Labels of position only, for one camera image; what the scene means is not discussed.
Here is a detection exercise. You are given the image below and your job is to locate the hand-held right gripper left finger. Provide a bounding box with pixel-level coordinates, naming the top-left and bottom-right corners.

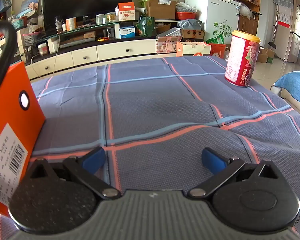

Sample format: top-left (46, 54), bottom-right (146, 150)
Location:
top-left (29, 146), bottom-right (122, 200)

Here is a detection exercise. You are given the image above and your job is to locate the white refrigerator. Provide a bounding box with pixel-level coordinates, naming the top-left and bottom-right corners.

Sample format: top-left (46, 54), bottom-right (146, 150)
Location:
top-left (272, 0), bottom-right (300, 64)

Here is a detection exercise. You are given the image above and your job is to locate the white chest freezer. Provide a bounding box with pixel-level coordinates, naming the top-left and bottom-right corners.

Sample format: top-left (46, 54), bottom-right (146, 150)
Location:
top-left (184, 0), bottom-right (241, 48)

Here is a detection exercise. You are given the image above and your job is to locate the wooden cabinet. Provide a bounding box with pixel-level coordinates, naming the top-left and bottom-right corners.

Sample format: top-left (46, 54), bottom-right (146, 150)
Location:
top-left (221, 0), bottom-right (262, 36)

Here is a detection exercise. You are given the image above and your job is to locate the blue and white box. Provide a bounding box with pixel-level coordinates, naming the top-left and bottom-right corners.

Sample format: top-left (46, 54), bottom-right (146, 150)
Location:
top-left (119, 26), bottom-right (136, 39)

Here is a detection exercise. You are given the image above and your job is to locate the red plastic basin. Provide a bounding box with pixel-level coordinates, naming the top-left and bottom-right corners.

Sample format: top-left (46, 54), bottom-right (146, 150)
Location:
top-left (175, 11), bottom-right (197, 20)

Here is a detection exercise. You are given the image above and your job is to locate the pink plastic basket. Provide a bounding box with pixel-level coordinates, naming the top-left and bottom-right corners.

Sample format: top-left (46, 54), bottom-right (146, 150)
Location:
top-left (22, 32), bottom-right (42, 46)

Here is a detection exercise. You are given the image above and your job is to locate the red can with yellow lid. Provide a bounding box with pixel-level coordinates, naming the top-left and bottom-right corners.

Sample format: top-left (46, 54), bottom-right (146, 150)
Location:
top-left (224, 30), bottom-right (261, 88)

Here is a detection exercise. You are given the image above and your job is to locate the orange and white medicine box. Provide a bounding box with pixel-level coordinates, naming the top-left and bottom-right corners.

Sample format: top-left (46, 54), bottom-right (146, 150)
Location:
top-left (118, 2), bottom-right (136, 22)

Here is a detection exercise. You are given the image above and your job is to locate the wall calendar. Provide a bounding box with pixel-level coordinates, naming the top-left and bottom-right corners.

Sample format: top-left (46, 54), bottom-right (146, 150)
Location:
top-left (277, 12), bottom-right (292, 29)

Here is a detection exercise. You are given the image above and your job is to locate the orange and white paper bag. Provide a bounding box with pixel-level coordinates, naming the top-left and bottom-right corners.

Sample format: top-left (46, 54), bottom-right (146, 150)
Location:
top-left (176, 42), bottom-right (212, 57)

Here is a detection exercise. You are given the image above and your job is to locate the green snack bag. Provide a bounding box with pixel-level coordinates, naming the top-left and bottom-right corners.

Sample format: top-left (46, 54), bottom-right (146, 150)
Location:
top-left (136, 16), bottom-right (156, 37)

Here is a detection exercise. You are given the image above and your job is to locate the orange canister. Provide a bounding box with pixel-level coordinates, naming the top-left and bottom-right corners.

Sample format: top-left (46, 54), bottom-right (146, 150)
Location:
top-left (66, 17), bottom-right (77, 31)

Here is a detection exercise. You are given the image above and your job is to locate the black television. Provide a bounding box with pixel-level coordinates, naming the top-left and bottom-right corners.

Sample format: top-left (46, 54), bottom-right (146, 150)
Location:
top-left (41, 0), bottom-right (133, 32)

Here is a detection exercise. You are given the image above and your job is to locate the orange cardboard box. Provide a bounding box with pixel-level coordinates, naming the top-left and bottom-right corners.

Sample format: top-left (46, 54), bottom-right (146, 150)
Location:
top-left (0, 61), bottom-right (46, 217)

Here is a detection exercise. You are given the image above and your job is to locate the blue plaid tablecloth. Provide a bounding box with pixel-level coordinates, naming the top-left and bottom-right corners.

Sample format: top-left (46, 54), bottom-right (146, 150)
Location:
top-left (0, 55), bottom-right (300, 240)

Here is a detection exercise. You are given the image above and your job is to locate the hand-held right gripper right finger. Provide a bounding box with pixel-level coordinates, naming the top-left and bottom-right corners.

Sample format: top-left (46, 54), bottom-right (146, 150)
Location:
top-left (187, 147), bottom-right (280, 200)

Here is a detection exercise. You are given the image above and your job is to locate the blue covered sofa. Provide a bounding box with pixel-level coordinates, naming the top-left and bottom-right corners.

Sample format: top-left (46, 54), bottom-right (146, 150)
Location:
top-left (270, 70), bottom-right (300, 111)

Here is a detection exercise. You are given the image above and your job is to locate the white TV cabinet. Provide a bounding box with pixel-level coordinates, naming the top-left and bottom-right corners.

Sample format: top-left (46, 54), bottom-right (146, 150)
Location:
top-left (15, 19), bottom-right (163, 80)

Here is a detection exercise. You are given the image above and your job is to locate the black cable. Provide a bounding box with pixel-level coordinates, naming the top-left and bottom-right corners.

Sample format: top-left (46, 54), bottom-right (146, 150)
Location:
top-left (0, 22), bottom-right (17, 85)

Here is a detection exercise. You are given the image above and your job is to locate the brown cardboard box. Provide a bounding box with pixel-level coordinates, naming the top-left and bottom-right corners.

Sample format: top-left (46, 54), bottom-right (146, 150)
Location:
top-left (145, 0), bottom-right (177, 20)

